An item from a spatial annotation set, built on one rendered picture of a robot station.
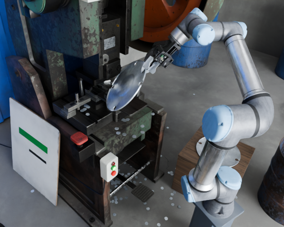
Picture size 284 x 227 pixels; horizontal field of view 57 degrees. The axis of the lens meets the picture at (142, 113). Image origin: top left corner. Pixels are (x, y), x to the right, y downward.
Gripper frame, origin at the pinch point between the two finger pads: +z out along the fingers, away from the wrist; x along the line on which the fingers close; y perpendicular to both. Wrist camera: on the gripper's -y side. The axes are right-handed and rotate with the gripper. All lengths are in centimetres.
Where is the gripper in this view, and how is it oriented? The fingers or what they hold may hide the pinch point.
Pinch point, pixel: (143, 70)
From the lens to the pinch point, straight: 123.8
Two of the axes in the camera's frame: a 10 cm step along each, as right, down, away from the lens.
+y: 1.9, 6.0, -7.8
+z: -6.8, 6.5, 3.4
